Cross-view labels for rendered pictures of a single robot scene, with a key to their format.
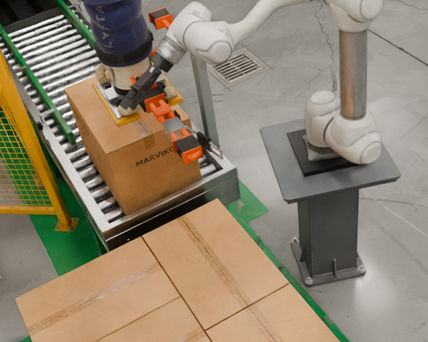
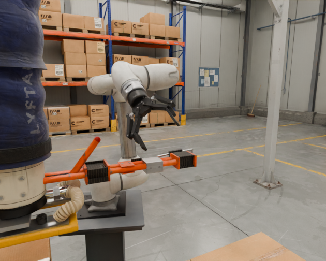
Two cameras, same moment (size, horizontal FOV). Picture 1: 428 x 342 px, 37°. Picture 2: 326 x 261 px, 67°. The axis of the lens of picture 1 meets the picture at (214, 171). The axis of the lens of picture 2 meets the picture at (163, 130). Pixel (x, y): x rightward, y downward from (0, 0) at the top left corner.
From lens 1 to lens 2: 2.36 m
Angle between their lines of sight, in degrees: 86
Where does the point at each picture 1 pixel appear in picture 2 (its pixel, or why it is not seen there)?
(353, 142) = not seen: hidden behind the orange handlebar
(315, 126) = (113, 181)
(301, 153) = (103, 213)
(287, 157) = (101, 221)
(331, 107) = not seen: hidden behind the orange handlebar
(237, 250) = not seen: outside the picture
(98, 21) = (27, 95)
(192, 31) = (155, 66)
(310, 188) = (137, 214)
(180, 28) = (139, 70)
